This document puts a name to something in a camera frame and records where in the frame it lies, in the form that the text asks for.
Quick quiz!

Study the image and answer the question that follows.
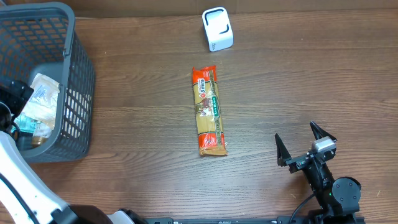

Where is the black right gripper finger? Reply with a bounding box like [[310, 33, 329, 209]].
[[310, 121, 337, 142], [274, 133, 291, 167]]

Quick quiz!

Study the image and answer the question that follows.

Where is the beige bread snack bag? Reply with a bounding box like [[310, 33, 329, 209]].
[[22, 73, 60, 139]]

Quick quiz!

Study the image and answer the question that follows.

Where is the teal wet wipes pack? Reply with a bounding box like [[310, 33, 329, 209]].
[[14, 114, 40, 134]]

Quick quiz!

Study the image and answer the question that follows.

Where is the orange spaghetti packet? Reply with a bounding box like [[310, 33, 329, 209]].
[[192, 65, 228, 156]]

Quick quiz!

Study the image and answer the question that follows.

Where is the white hair product tube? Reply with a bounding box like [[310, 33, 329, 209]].
[[32, 122, 53, 147]]

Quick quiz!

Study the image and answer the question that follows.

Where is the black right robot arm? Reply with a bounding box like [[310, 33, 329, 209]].
[[274, 121, 365, 223]]

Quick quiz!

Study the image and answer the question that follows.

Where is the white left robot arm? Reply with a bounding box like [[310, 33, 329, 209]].
[[1, 77, 135, 224]]

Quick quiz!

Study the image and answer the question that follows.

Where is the white barcode scanner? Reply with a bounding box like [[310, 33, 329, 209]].
[[201, 7, 234, 52]]

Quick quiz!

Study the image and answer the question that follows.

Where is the grey plastic shopping basket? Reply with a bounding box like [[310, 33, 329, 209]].
[[1, 2, 96, 163]]

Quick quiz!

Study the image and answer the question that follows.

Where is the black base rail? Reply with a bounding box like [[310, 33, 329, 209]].
[[144, 216, 305, 224]]

